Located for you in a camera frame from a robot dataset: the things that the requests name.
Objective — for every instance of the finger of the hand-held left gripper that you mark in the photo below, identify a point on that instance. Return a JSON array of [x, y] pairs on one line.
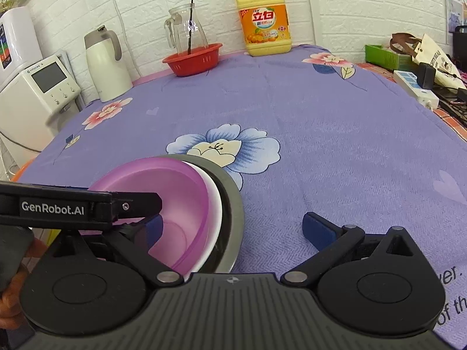
[[135, 206]]

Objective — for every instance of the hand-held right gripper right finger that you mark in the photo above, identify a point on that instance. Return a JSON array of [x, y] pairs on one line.
[[314, 229]]

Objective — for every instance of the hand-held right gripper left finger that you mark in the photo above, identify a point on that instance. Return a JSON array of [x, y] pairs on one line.
[[155, 234]]

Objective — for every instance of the purple plastic bowl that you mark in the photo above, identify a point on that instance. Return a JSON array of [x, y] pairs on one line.
[[175, 193]]

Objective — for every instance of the red and white ceramic bowl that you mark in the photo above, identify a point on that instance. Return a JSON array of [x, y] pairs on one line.
[[215, 204]]

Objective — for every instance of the stainless steel bowl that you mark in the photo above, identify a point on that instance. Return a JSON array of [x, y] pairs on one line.
[[233, 218]]

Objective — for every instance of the person's left hand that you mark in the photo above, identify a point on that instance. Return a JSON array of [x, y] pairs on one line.
[[11, 306]]

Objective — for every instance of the orange plastic stool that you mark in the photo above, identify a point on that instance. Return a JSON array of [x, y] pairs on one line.
[[22, 173]]

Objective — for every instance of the purple floral tablecloth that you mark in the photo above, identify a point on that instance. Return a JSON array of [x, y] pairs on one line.
[[328, 135]]

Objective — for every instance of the white water dispenser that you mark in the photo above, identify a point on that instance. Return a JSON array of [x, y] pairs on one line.
[[22, 109]]

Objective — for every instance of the white thermos jug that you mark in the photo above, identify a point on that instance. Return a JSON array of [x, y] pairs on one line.
[[107, 69]]

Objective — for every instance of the red plastic basket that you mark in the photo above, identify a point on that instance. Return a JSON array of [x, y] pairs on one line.
[[193, 62]]

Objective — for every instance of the white water purifier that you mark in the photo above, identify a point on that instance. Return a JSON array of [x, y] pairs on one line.
[[18, 40]]

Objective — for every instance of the white power strip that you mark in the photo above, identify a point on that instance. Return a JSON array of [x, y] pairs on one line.
[[412, 85]]

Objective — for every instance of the clear glass pitcher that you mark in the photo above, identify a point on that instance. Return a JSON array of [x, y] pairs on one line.
[[182, 29]]

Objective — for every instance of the green box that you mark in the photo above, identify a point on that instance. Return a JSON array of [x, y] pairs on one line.
[[383, 56]]

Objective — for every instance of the black stirring stick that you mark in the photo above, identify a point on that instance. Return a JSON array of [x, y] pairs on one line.
[[191, 25]]

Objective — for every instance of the black power adapter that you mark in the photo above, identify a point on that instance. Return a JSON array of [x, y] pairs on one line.
[[427, 76]]

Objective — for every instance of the beige tote bag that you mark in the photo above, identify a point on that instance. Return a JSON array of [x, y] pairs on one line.
[[437, 62]]

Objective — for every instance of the yellow detergent bottle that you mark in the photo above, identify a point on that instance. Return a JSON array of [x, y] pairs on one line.
[[264, 25]]

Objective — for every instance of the black box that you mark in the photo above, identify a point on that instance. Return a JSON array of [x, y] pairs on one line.
[[460, 47]]

